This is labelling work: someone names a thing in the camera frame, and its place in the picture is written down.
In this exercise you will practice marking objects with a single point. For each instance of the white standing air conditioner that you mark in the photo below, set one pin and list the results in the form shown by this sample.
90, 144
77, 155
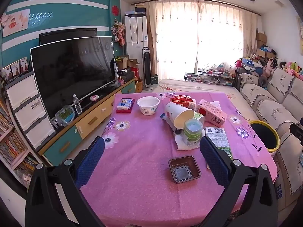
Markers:
136, 33

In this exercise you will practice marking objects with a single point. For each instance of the blue and red card box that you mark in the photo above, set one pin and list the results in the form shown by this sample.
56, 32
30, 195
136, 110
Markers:
124, 104

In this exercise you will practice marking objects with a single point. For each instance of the dark flat box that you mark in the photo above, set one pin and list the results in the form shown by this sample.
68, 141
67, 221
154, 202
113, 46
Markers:
137, 10

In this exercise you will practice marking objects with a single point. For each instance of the wall poster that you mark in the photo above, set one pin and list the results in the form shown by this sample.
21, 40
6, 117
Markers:
15, 23

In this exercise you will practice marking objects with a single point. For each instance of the hanging flower decoration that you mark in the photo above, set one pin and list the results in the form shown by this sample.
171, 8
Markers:
119, 32

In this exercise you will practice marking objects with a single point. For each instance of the large white paper cup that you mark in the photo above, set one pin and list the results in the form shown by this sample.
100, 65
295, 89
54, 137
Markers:
174, 113

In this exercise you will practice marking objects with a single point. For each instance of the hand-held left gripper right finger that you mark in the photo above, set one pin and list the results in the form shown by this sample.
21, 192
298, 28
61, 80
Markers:
213, 160

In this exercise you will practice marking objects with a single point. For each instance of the large flat television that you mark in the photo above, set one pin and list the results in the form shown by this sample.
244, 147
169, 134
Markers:
71, 75

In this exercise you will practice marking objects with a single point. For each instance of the clear water bottle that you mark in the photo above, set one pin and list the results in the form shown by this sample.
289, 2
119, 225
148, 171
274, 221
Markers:
77, 106

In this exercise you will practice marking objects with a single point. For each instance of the blue star plush toy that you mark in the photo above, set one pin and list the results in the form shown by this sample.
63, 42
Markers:
251, 63

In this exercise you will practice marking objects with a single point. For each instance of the plastic bag with greens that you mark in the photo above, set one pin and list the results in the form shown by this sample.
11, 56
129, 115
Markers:
65, 115

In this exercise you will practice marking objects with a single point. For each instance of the mattress with floral sheet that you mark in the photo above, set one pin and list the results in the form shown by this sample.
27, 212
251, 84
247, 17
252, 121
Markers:
189, 87

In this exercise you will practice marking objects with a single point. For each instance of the smaller black television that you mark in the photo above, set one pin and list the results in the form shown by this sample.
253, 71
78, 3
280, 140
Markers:
68, 34

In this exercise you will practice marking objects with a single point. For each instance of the red snack packet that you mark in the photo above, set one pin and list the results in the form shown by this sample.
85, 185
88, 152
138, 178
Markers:
182, 99

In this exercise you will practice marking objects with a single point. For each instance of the green and white paper cup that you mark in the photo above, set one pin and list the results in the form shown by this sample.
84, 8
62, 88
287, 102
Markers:
198, 117

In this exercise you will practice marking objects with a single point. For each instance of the white plastic drawer unit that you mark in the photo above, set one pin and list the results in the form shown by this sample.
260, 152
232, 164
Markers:
26, 113

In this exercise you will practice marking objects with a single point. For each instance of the black bin with yellow rim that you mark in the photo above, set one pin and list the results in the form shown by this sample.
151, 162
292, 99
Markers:
265, 137

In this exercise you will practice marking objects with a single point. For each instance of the brown plastic tray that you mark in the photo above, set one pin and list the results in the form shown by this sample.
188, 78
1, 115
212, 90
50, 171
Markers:
184, 170

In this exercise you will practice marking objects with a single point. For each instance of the pile of plush toys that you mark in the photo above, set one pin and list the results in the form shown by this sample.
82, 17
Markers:
292, 67

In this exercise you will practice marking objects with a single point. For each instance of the beige sofa with covers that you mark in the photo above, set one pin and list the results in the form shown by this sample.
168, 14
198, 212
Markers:
267, 99

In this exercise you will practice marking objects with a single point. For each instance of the white paper bowl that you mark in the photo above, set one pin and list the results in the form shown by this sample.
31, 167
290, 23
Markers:
148, 108

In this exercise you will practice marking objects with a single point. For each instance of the small pink gadget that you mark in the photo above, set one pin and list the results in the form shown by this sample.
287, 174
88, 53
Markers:
94, 98

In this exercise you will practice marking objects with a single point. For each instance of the bookshelf with books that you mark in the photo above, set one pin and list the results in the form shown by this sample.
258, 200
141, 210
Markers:
11, 146

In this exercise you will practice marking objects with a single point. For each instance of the framed photos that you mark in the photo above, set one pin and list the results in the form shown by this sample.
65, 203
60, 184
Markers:
17, 67

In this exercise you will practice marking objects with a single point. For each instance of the green packet with label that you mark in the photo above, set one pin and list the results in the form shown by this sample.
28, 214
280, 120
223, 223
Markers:
217, 137

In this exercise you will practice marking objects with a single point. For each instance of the teal and yellow television cabinet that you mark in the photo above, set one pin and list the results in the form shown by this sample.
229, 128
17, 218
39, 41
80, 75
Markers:
92, 121

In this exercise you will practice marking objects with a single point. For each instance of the green clear plastic container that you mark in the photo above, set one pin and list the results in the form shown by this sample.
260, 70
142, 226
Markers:
193, 132

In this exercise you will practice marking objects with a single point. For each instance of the cluttered glass coffee table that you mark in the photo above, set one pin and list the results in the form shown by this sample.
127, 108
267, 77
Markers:
213, 75

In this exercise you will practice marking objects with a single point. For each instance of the red round wall ornament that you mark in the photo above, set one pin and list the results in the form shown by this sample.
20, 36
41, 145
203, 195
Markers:
115, 10

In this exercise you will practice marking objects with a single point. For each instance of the pink drink carton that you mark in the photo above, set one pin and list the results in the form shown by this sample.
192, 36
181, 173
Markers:
213, 115

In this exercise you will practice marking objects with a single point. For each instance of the stacked cardboard boxes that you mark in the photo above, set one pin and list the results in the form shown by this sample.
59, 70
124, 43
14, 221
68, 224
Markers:
261, 37

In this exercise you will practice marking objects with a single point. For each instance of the open brown cardboard boxes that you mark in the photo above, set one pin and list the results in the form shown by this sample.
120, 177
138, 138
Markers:
131, 63

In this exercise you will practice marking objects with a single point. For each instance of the pink floral tablecloth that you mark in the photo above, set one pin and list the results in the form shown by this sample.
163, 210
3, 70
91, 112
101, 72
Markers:
142, 165

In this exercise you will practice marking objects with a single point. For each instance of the sheer patterned curtains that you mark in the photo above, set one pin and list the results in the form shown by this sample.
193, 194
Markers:
177, 40

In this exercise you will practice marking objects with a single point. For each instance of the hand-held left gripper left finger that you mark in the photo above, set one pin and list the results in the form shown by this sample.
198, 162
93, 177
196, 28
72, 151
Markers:
91, 160

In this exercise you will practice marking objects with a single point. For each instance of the grey neck pillow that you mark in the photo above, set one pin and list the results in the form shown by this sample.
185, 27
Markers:
262, 81

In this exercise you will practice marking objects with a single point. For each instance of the white paper towel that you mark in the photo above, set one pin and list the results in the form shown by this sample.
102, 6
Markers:
184, 146

